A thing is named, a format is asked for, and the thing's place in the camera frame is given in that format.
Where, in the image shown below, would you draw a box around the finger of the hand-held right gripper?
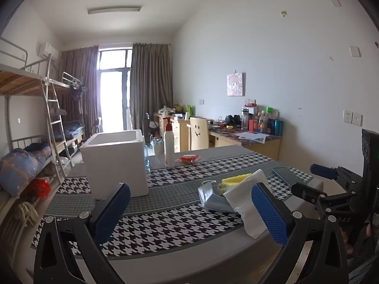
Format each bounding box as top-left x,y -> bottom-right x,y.
310,164 -> 363,194
291,182 -> 358,213

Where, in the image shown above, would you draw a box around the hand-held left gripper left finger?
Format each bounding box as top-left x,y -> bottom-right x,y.
33,182 -> 131,284

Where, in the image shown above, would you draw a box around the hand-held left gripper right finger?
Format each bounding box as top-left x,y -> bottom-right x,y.
251,182 -> 350,284

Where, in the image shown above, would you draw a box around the white soft sheet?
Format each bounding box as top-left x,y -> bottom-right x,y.
223,169 -> 271,240

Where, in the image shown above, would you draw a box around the white foam box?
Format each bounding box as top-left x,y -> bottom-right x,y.
80,129 -> 149,200

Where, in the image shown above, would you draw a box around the yellow foam net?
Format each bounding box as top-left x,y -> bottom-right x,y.
221,174 -> 252,188

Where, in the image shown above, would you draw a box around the blue face mask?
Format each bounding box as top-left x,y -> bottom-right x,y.
198,180 -> 237,213

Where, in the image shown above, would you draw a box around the person's right forearm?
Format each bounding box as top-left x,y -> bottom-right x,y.
348,253 -> 379,284

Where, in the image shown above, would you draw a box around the person's right hand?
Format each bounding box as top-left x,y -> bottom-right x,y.
346,223 -> 374,256

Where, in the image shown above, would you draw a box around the dark smartphone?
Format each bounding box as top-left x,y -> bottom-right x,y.
272,167 -> 299,185

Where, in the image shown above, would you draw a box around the light wooden desk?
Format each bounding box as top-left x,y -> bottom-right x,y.
207,124 -> 281,161
154,113 -> 191,153

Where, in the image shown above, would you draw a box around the houndstooth tablecloth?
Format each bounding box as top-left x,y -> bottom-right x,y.
31,145 -> 326,261

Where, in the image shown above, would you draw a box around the cluster of toiletry bottles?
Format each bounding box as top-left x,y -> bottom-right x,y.
249,101 -> 284,137

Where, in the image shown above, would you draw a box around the printed paper sheets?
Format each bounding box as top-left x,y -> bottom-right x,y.
237,132 -> 270,143

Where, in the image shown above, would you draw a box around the red plastic bag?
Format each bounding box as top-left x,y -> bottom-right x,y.
30,177 -> 51,198

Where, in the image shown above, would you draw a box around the white lotion pump bottle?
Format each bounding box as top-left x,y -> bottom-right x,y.
162,116 -> 176,169

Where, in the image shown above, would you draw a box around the red snack packet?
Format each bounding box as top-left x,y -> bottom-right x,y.
175,154 -> 199,164

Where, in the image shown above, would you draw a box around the dark blue bedding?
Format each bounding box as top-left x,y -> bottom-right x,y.
62,121 -> 85,139

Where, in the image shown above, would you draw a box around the dark lidded tumbler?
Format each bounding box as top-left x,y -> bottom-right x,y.
241,106 -> 251,129

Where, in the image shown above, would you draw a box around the blue plaid quilt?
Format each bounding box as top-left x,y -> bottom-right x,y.
0,143 -> 52,197

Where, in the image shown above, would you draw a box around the wooden smiley face chair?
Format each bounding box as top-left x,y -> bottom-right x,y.
189,117 -> 210,151

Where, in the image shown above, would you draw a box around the grey metal ladder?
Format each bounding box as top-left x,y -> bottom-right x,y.
41,78 -> 74,184

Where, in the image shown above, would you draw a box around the pile of desk items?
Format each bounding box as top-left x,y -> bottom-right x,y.
158,104 -> 186,120

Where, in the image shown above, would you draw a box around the glass balcony door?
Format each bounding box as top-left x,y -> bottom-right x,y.
96,49 -> 133,132

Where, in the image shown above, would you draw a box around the dark hanging clothes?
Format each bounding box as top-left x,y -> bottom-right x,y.
69,84 -> 88,116

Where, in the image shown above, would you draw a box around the brown curtain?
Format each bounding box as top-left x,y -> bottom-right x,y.
59,46 -> 99,133
130,43 -> 174,131

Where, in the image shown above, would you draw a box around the white air conditioner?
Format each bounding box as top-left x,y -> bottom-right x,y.
38,43 -> 60,62

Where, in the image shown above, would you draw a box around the ceiling tube light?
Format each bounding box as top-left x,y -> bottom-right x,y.
87,5 -> 142,15

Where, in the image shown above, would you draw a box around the beige rope bundle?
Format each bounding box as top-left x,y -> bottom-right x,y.
16,201 -> 39,227

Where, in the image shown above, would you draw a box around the pink cartoon wall picture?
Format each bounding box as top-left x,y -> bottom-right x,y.
227,72 -> 246,97

